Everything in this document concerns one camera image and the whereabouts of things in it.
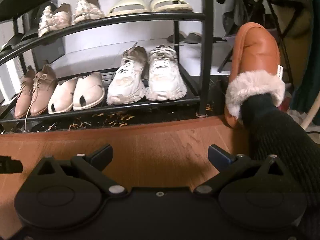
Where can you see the black metal shoe rack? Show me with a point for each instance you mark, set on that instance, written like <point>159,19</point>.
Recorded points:
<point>197,92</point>

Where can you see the beige patterned sneaker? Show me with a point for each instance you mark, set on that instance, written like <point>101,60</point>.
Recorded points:
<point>86,10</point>
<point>52,21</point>

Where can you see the white slipper left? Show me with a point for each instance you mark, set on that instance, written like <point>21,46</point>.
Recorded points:
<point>62,98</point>

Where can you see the black knit trouser leg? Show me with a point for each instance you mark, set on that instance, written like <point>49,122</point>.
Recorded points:
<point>271,131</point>

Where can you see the cream slide sandal right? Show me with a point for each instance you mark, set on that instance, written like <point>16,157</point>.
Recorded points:
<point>169,6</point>

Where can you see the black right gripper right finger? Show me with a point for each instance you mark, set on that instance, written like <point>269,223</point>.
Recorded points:
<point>256,193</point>

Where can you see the beige patterned sneaker left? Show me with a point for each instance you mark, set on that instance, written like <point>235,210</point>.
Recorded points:
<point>52,21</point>

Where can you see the black slipper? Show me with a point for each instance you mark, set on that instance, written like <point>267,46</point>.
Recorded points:
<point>29,36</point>
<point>12,43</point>

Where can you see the brown fur-lined slipper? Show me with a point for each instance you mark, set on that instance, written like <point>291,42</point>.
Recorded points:
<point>255,70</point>

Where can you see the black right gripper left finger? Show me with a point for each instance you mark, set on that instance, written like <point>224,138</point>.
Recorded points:
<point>57,194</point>

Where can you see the cream slide sandal left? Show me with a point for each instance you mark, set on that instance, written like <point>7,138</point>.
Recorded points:
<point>124,7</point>

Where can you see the cream slide sandal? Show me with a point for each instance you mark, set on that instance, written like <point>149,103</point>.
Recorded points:
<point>124,7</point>
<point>169,6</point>

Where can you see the beige patterned sneaker right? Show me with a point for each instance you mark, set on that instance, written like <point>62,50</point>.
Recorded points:
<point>86,10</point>

